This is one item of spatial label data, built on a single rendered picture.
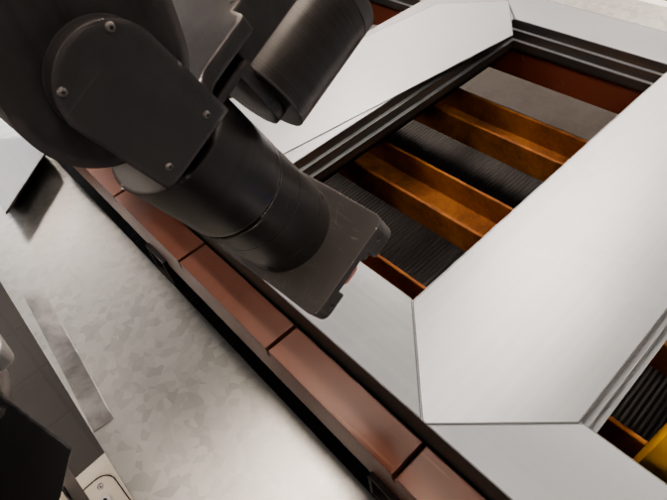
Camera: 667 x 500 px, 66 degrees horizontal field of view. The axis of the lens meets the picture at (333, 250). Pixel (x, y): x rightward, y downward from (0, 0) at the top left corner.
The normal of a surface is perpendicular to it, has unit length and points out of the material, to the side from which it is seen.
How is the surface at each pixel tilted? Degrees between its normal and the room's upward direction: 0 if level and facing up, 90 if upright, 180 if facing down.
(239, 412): 0
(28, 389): 0
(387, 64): 0
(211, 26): 26
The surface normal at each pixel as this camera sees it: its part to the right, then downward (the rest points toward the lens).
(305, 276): -0.40, -0.33
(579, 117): -0.11, -0.65
